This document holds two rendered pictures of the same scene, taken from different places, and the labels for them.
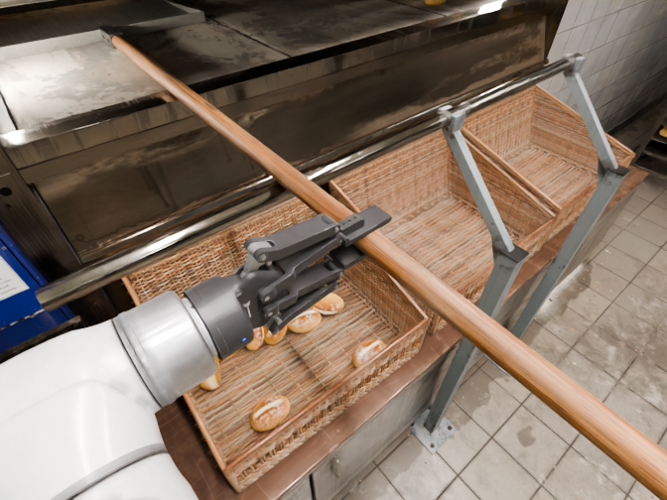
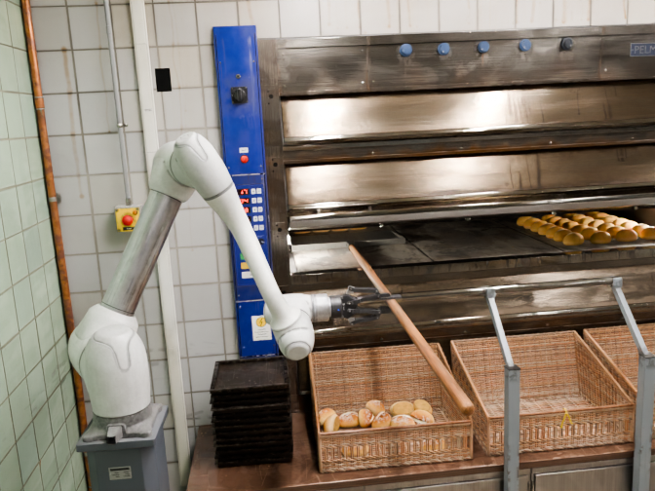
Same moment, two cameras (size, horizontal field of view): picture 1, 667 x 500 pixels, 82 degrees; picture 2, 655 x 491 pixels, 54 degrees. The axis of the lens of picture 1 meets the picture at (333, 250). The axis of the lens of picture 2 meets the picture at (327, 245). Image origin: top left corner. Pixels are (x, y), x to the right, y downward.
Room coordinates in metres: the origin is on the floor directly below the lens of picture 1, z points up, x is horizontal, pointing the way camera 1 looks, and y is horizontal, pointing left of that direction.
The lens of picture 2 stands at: (-1.47, -0.98, 1.81)
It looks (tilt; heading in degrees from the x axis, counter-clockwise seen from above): 12 degrees down; 33
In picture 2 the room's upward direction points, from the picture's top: 3 degrees counter-clockwise
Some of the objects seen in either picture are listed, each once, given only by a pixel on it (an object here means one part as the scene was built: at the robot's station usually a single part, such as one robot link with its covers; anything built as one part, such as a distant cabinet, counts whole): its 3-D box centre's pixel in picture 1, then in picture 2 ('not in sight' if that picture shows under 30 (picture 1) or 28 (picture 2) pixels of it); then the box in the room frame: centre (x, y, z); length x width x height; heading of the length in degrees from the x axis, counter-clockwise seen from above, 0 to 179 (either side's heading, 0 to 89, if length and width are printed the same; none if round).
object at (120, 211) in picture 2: not in sight; (130, 218); (0.15, 0.98, 1.46); 0.10 x 0.07 x 0.10; 129
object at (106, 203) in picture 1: (385, 97); (504, 295); (1.12, -0.16, 1.02); 1.79 x 0.11 x 0.19; 129
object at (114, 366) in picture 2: not in sight; (116, 366); (-0.41, 0.43, 1.17); 0.18 x 0.16 x 0.22; 67
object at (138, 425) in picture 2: not in sight; (121, 418); (-0.43, 0.40, 1.03); 0.22 x 0.18 x 0.06; 37
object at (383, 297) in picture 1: (283, 315); (384, 401); (0.55, 0.13, 0.72); 0.56 x 0.49 x 0.28; 128
